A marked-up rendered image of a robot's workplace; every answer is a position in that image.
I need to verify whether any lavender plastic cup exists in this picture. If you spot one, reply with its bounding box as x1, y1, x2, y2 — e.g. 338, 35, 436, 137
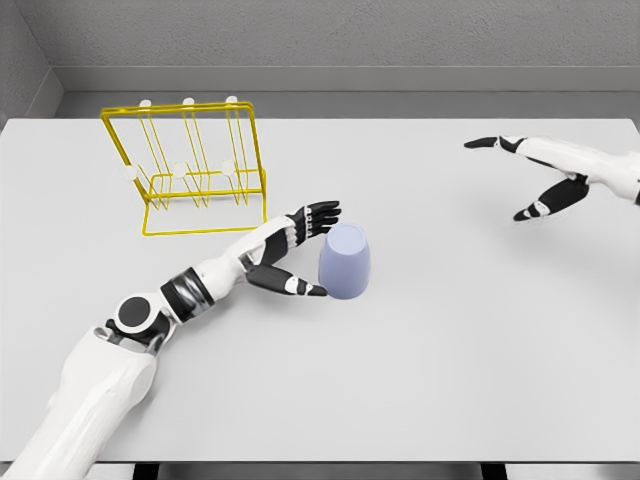
318, 222, 373, 302

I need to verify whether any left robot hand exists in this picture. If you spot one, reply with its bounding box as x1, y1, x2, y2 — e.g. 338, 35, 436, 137
236, 200, 342, 299

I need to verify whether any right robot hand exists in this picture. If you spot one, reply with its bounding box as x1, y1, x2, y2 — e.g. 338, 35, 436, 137
463, 134, 632, 223

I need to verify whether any yellow wire cup holder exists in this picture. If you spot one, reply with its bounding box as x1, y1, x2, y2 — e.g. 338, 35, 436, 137
99, 96, 268, 238

